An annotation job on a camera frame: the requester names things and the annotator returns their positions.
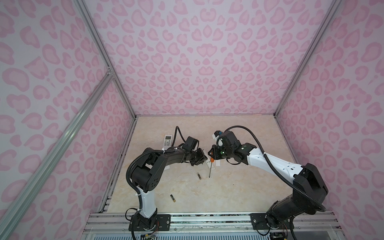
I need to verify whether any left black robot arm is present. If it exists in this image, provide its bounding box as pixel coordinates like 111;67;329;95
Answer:
126;127;207;230

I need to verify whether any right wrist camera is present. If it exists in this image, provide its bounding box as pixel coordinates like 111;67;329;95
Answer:
213;131;223;141

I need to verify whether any orange handled screwdriver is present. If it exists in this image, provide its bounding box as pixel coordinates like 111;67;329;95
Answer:
209;151;215;178

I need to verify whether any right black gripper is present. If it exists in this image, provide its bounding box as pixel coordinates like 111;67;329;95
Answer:
206;145;234;159

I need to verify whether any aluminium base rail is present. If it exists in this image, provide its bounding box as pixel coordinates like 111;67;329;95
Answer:
81;211;346;240

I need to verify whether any white air conditioner remote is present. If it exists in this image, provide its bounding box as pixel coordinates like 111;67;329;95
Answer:
163;135;173;150

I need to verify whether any long slim white remote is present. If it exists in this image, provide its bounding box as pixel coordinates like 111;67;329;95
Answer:
206;160;215;169

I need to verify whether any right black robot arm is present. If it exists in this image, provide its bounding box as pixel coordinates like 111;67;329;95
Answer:
209;127;329;229

